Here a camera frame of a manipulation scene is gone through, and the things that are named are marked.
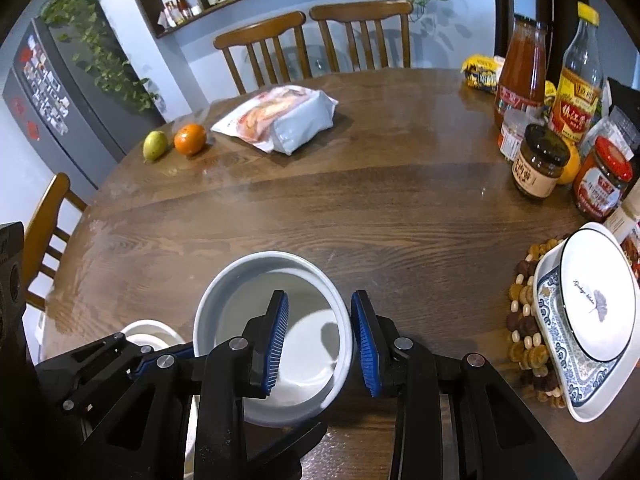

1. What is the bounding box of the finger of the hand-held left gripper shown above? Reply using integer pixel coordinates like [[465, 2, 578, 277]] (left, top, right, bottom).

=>
[[32, 332, 196, 413]]

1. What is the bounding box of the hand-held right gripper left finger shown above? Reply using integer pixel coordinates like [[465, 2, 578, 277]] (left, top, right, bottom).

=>
[[82, 290, 291, 480]]

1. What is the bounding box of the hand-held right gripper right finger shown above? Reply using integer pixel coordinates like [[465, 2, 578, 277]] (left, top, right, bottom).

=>
[[350, 290, 566, 480]]

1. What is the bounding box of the small straight-sided white bowl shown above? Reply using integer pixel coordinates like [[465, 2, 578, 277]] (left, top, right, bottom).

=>
[[192, 251, 357, 428]]

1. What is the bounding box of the large white bowl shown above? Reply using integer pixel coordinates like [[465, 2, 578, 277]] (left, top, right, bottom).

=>
[[117, 319, 198, 480]]

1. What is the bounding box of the wooden chair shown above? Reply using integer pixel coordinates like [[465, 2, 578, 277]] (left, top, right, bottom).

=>
[[213, 11, 307, 96], [309, 0, 414, 78], [22, 172, 88, 311]]

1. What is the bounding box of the beaded wooden trivet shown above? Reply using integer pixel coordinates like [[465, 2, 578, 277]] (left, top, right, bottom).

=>
[[505, 237, 568, 411]]

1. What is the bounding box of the grey refrigerator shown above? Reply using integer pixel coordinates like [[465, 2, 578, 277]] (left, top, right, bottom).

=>
[[1, 16, 166, 191]]

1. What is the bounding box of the green pear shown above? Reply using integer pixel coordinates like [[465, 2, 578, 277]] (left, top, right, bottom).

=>
[[142, 130, 168, 163]]

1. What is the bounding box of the group of fridge photo magnets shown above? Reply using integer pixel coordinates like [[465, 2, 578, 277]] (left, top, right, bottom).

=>
[[17, 35, 71, 136]]

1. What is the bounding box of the rectangular patterned white dish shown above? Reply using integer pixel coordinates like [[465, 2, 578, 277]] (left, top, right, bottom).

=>
[[532, 247, 640, 423]]

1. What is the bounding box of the orange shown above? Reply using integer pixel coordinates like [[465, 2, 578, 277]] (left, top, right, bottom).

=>
[[173, 124, 208, 156]]

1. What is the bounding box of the plastic food bag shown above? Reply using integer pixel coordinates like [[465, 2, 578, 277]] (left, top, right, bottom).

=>
[[210, 85, 339, 156]]

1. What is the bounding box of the round white black-rimmed plate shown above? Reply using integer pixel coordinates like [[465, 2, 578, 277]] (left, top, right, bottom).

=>
[[557, 221, 640, 363]]

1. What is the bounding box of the black-lidded sauce jar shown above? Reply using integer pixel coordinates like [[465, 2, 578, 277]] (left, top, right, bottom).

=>
[[511, 124, 572, 200]]

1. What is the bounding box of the clear jar with red label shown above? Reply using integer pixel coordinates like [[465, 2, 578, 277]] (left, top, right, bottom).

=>
[[498, 109, 533, 163]]

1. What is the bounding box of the yellow citrus fruit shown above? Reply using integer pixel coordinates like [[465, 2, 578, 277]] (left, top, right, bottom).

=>
[[555, 142, 582, 186]]

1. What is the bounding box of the red-lidded sauce jar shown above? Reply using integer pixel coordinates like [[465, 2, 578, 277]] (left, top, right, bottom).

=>
[[572, 136, 635, 222]]

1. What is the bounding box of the yellow snack packet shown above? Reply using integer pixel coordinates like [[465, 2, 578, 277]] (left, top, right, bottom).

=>
[[460, 55, 507, 93]]

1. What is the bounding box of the red sauce bottle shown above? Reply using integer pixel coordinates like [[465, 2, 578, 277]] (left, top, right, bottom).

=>
[[494, 14, 548, 133]]

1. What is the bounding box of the yellow-capped brown bottle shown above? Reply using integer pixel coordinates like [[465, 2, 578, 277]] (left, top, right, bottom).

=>
[[547, 1, 605, 147]]

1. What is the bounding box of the clear plastic packaging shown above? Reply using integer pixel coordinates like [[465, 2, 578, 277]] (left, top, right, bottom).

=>
[[582, 105, 640, 161]]

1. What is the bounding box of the black jacket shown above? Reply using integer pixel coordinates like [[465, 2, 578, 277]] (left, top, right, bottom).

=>
[[604, 76, 640, 116]]

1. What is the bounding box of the dark wooden door frame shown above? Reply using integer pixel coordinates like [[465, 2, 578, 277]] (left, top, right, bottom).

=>
[[492, 0, 516, 61]]

